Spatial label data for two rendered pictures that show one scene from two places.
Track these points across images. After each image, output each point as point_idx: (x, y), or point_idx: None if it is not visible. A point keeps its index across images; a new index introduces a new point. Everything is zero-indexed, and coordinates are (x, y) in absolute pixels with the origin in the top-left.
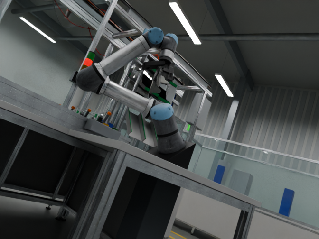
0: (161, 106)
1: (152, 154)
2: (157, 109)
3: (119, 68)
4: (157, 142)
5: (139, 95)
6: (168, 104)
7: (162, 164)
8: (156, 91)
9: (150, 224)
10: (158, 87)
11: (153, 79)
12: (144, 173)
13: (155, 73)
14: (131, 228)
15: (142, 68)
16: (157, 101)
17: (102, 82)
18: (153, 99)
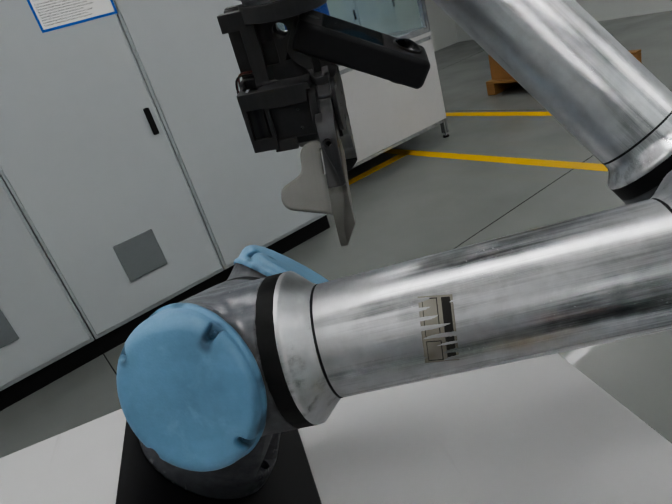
0: (290, 264)
1: (293, 491)
2: (319, 275)
3: (549, 112)
4: (278, 441)
5: (388, 267)
6: (257, 246)
7: None
8: (308, 203)
9: None
10: (299, 177)
11: (338, 132)
12: None
13: (339, 97)
14: None
15: (424, 80)
16: (250, 281)
17: (625, 203)
18: (291, 271)
